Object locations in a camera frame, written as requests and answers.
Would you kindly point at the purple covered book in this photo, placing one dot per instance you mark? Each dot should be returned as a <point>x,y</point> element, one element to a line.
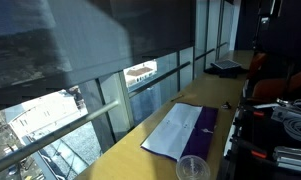
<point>185,130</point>

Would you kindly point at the pencil on counter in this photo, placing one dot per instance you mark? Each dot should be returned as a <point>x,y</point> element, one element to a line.
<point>176,98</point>

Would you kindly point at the metal window handrail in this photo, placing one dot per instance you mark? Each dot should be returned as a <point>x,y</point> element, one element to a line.
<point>35,146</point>

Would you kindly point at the small black clip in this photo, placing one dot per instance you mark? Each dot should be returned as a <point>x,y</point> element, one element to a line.
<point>226,105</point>

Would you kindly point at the clear plastic cup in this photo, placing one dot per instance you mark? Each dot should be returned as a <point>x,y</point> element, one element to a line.
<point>191,167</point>

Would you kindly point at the orange chair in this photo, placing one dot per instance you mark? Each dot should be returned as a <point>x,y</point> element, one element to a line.
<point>270,89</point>
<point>256,64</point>

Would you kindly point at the black perforated robot table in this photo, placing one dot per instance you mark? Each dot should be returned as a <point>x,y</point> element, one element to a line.
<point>251,149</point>

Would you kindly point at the dark roller window blind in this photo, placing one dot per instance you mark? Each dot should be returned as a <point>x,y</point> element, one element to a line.
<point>49,45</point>

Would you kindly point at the silver aluminium rail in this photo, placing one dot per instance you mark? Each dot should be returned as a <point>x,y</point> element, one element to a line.
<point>289,158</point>

